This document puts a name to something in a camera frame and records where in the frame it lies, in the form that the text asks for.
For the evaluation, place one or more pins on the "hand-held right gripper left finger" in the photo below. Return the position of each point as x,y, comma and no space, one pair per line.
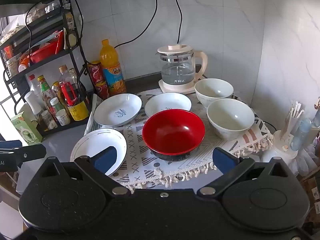
106,158

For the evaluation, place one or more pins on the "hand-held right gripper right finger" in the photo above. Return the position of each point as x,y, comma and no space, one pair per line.
223,160

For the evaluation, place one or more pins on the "red plastic basket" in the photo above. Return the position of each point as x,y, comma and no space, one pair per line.
45,51

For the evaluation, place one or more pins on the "red drink can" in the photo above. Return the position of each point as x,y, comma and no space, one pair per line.
95,72
101,90

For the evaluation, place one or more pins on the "small white jar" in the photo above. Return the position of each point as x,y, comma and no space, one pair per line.
63,118

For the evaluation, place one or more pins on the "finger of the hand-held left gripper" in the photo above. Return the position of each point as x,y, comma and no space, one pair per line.
32,153

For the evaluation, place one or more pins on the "small white bowl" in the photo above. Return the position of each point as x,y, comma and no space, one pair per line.
213,90

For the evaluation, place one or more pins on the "sauce bottle red label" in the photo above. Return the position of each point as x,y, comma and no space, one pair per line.
45,90

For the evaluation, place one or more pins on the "red bowl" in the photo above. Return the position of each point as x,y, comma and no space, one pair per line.
172,130

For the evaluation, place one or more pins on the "green carton box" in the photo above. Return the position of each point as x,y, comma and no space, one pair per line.
25,130

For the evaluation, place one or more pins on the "light blue bottle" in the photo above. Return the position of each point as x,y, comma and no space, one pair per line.
301,132

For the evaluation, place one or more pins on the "green bottle white cap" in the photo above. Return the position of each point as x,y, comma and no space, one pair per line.
56,104

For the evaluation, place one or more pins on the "glass electric kettle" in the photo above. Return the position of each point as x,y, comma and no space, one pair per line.
177,72

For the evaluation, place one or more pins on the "small white plate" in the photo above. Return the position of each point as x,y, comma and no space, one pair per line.
162,103

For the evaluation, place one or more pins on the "oil bottle white cap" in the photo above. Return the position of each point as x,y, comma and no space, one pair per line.
32,100

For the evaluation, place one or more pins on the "patterned fringed cloth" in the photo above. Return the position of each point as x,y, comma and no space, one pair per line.
135,140

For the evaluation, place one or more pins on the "bundle of wrapped chopsticks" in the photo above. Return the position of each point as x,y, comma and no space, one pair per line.
293,115

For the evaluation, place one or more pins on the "black metal rack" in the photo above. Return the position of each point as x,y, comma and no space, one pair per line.
50,61

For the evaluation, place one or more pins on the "white chopstick holder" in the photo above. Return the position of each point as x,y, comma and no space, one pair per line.
277,150

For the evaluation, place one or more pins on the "white plate black rim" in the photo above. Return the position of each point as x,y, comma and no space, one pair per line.
100,137

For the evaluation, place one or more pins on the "orange juice bottle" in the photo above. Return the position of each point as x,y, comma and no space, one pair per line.
111,55

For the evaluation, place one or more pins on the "small glass jar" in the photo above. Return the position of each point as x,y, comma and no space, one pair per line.
48,121

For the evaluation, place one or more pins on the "clear bottle red cap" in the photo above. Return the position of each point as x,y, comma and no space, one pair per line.
32,82

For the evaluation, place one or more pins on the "white plate blue print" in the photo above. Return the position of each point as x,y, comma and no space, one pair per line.
112,106

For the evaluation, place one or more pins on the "cream kettle base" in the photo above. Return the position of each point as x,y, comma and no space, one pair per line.
165,88

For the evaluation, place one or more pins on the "large white bowl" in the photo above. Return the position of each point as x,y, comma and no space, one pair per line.
230,117

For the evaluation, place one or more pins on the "large sauce bottle yellow label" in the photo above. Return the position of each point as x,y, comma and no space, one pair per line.
77,110

